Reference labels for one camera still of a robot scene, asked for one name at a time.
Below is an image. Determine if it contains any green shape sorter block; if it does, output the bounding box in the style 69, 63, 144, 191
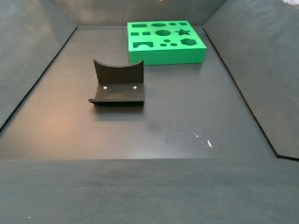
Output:
126, 20, 206, 65

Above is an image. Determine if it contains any black curved holder stand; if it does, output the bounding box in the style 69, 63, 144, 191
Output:
88, 60, 145, 105

